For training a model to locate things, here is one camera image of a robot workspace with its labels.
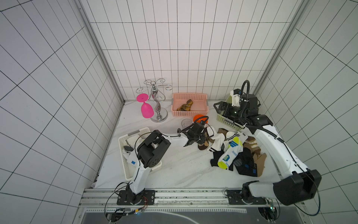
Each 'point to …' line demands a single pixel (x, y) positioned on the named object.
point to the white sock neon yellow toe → (235, 147)
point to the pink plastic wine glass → (147, 109)
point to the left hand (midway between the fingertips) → (200, 138)
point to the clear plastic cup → (186, 122)
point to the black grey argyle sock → (216, 155)
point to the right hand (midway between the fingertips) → (220, 103)
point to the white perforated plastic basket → (129, 144)
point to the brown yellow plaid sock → (186, 107)
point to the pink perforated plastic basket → (199, 106)
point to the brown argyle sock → (204, 145)
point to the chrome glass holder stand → (160, 114)
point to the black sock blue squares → (244, 163)
